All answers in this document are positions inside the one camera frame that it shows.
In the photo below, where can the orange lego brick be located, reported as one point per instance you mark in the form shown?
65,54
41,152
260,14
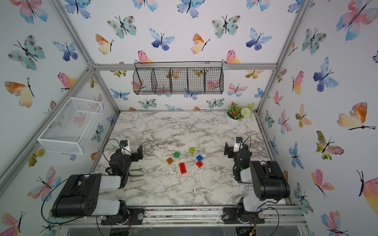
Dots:
170,161

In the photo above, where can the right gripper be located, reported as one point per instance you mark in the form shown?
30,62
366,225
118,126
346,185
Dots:
232,153

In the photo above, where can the small red lego brick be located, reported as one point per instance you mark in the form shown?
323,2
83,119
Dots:
199,164

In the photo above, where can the white mesh basket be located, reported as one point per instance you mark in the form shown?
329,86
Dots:
71,126

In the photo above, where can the potted artificial plant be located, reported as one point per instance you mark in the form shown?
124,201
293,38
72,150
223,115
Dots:
236,113

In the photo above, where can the long red lego brick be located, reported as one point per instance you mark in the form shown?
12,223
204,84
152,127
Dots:
183,169

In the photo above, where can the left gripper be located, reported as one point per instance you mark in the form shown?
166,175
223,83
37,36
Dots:
135,155

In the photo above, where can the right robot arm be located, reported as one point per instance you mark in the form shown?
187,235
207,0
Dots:
269,184

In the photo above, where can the black wire basket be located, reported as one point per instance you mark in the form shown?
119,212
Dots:
178,78

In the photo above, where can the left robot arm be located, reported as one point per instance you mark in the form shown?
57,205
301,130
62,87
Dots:
80,195

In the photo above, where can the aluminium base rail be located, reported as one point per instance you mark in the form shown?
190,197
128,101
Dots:
203,216

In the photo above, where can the dark green lego brick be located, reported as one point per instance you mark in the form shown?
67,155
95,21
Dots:
176,155

